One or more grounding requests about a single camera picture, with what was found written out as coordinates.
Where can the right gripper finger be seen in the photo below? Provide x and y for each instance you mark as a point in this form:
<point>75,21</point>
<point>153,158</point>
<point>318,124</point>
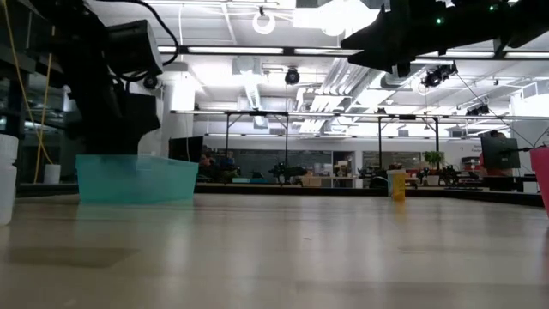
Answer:
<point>373,43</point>

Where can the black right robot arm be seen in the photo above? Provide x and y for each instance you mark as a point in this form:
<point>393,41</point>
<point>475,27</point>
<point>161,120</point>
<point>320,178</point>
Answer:
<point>514,21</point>

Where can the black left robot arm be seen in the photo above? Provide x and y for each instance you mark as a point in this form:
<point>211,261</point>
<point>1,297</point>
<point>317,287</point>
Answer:
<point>86,51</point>

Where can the black background robot arm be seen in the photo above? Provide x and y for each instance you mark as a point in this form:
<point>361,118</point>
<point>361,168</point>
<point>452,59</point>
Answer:
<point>285,171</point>

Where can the teal translucent plastic bin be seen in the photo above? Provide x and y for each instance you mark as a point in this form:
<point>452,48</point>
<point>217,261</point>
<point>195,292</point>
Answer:
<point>137,180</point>

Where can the red translucent plastic bin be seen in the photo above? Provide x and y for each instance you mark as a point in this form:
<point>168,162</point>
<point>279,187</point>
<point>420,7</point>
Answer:
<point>541,180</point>

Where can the black computer monitor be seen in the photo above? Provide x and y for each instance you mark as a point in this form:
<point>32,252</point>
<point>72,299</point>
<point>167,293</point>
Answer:
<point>185,149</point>
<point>499,152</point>

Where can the white cylindrical container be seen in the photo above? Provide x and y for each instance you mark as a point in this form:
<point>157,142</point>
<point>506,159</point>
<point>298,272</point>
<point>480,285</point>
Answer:
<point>52,175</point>

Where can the green leafy plant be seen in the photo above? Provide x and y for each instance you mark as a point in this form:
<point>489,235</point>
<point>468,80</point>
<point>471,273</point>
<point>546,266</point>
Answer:
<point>434,159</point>

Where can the red storage box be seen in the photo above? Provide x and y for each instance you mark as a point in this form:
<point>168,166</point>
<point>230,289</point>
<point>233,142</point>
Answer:
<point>472,165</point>

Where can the white plant pot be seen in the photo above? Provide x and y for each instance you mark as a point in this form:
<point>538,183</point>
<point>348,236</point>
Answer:
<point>433,180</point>

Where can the cardboard box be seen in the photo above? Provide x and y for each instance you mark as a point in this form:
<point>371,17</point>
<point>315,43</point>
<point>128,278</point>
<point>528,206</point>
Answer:
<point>313,181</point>

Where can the black ceiling camera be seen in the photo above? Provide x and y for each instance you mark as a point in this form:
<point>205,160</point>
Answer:
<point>150,81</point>
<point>291,76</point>
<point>437,75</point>

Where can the black workstation frame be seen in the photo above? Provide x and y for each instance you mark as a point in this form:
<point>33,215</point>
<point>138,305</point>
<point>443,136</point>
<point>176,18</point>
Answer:
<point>407,116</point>
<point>257,113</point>

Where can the black aluminium table frame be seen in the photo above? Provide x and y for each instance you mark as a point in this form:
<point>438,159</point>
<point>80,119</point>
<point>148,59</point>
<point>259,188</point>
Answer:
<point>300,189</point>

